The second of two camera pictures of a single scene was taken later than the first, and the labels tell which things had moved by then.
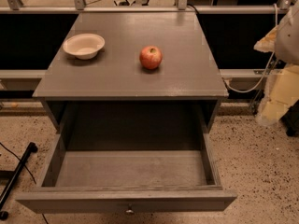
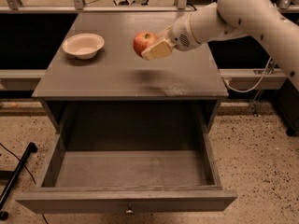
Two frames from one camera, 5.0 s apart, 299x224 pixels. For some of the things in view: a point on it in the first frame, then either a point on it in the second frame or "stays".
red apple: x=150 y=57 -> x=143 y=41
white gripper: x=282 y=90 -> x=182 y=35
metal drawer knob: x=129 y=211 stays
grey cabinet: x=114 y=92 stays
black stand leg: x=32 y=148 stays
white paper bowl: x=83 y=46 stays
